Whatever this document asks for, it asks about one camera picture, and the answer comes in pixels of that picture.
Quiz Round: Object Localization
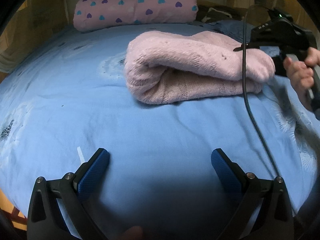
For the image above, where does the pink knitted cardigan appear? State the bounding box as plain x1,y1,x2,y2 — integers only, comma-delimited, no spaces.
124,31,275,105

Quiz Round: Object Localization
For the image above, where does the dark clothes pile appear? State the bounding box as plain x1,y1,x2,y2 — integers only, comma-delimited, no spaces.
196,5,242,23

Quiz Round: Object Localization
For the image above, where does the person's right hand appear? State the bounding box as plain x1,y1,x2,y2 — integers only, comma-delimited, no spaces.
283,47,319,111

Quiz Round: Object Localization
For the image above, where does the pink heart-patterned pillow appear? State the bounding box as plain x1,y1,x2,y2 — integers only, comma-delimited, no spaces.
73,0,198,33

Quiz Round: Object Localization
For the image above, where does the blue bed sheet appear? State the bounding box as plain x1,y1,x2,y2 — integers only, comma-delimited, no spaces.
0,22,320,240

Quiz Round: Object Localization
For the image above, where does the black cable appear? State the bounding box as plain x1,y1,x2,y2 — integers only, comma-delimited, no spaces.
241,0,308,230

